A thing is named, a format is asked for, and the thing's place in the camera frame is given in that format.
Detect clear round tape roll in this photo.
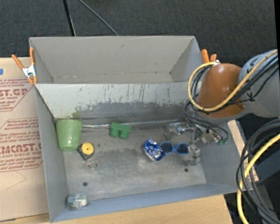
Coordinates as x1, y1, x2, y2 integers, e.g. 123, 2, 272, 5
66, 192, 90, 211

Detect grey metal bin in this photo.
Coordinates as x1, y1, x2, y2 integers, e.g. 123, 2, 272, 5
28, 21, 247, 224

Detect yellow and black tape measure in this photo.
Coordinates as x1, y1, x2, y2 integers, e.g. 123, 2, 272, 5
76, 141, 96, 161

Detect green plastic cup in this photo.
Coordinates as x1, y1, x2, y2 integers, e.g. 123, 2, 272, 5
55, 117, 85, 153

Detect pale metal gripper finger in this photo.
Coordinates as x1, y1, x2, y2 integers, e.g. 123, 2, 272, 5
183, 144, 203, 167
165, 120, 196, 137

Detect brown cardboard board, red print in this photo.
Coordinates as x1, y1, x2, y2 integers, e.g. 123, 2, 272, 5
0, 53, 51, 224

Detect blue sunglasses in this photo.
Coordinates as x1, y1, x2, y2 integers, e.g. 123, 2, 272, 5
158, 140, 191, 157

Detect green two-peg toy block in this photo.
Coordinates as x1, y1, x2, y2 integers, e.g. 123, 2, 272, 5
108, 120, 133, 141

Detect blue crumpled packet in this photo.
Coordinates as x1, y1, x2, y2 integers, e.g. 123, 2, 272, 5
142, 138, 166, 163

